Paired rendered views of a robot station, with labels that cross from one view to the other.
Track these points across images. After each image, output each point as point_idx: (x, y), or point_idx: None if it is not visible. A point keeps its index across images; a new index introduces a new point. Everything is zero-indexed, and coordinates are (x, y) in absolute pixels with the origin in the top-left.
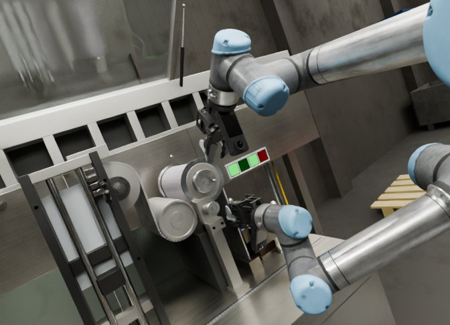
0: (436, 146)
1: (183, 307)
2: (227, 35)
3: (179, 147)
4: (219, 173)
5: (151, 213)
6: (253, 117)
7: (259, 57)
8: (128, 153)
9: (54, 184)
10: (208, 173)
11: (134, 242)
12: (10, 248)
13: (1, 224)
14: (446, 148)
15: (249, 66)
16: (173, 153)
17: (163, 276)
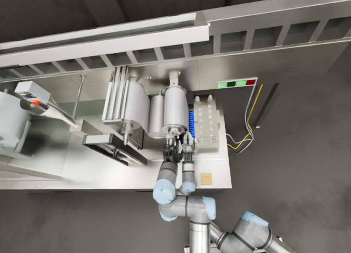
0: (254, 228)
1: (158, 140)
2: (159, 196)
3: (186, 68)
4: (185, 129)
5: (145, 131)
6: (263, 59)
7: (326, 2)
8: (150, 66)
9: (96, 144)
10: (176, 132)
11: (130, 155)
12: (93, 89)
13: (86, 82)
14: (249, 236)
15: (162, 207)
16: (181, 70)
17: None
